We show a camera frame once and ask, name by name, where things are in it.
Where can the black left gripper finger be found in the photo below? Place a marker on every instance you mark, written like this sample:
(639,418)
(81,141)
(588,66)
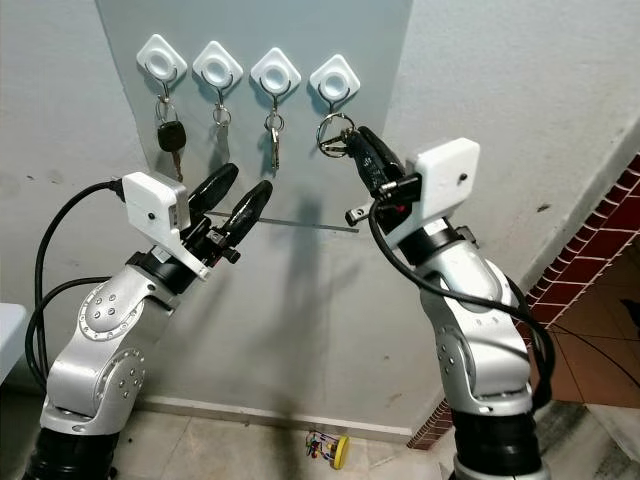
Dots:
(213,188)
(250,210)

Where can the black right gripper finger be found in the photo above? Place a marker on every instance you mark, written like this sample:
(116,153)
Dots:
(383,158)
(365,165)

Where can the black car key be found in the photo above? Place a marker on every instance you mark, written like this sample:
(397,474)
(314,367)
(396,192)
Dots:
(171,136)

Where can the slim silver key bunch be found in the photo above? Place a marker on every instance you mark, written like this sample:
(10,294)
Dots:
(274,140)

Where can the small yellow toy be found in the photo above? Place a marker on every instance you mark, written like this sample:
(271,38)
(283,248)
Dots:
(335,452)

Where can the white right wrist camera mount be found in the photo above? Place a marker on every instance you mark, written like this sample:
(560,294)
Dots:
(445,178)

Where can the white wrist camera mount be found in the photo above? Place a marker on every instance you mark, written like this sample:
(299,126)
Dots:
(445,178)
(155,205)

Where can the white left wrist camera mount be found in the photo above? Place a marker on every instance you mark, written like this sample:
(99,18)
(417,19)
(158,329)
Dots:
(155,205)

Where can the white diamond wall hook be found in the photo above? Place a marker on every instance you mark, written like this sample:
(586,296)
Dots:
(276,64)
(162,52)
(335,72)
(218,60)

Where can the grey wall backing panel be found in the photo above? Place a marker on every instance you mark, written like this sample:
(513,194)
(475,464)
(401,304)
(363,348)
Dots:
(375,50)

